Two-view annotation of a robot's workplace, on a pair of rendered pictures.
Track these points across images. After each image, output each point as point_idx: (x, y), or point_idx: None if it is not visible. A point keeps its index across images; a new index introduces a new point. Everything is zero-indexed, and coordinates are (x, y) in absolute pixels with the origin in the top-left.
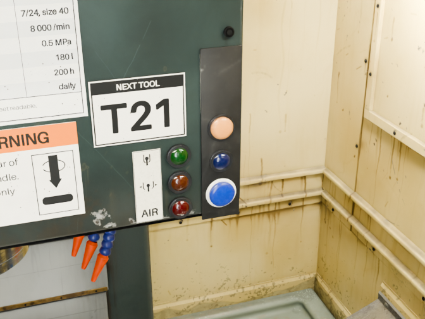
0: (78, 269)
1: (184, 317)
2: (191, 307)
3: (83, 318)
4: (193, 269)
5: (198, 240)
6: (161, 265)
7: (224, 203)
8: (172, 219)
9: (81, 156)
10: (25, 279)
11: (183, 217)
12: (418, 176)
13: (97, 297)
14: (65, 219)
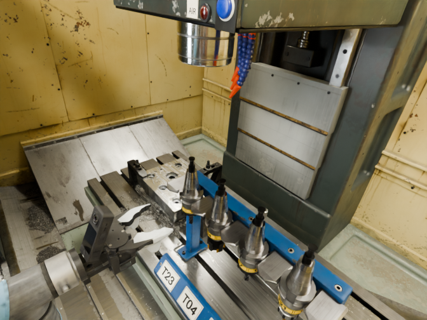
0: (306, 148)
1: (379, 243)
2: (387, 242)
3: (298, 176)
4: (403, 222)
5: (419, 208)
6: (384, 204)
7: (222, 15)
8: (205, 25)
9: None
10: (283, 137)
11: (204, 21)
12: None
13: (309, 170)
14: (164, 1)
